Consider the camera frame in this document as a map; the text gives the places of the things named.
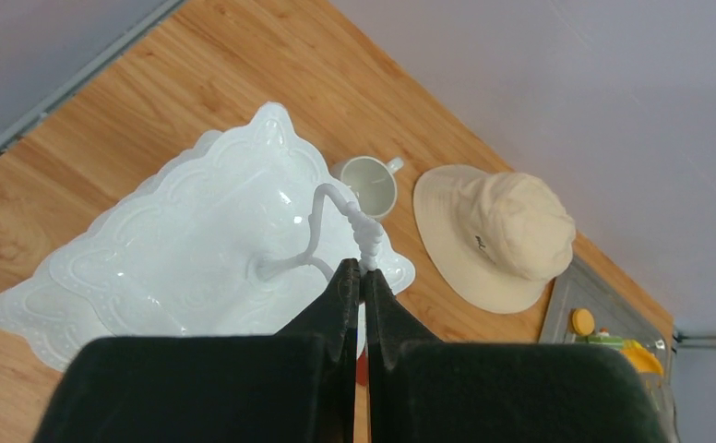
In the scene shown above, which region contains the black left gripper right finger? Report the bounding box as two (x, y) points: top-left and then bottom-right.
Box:
(363, 271), (667, 442)

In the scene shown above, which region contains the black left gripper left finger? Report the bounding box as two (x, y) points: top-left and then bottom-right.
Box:
(34, 258), (361, 442)

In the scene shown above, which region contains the white tiered dessert stand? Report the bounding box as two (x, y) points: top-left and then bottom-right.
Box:
(0, 101), (417, 374)

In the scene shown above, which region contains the dark red round coaster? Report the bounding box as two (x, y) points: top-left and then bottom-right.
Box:
(355, 304), (368, 387)

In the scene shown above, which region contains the beige bucket hat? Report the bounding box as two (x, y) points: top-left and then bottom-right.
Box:
(412, 164), (577, 315)

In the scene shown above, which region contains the small orange round biscuit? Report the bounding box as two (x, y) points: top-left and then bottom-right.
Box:
(570, 308), (596, 337)

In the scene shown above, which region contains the metal serving tray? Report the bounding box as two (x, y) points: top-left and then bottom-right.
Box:
(539, 257), (680, 442)

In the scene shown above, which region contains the green macaron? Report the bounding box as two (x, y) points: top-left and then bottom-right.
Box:
(575, 330), (625, 350)

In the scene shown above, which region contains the white ceramic mug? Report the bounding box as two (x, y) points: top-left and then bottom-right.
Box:
(329, 156), (404, 222)

